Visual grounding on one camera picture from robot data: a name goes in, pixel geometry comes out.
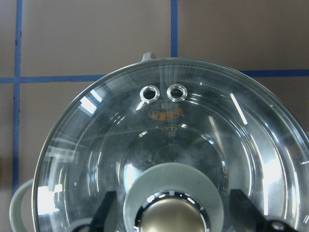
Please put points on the pale green cooking pot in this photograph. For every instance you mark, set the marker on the pale green cooking pot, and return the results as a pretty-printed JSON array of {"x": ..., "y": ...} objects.
[{"x": 19, "y": 203}]

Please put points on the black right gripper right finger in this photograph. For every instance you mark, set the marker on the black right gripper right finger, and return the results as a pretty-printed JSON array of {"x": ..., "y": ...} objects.
[{"x": 245, "y": 217}]

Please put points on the glass pot lid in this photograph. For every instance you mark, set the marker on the glass pot lid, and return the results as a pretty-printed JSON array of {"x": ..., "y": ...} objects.
[{"x": 169, "y": 135}]

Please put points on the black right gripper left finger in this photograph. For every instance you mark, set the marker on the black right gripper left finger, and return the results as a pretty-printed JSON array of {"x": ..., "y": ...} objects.
[{"x": 105, "y": 218}]

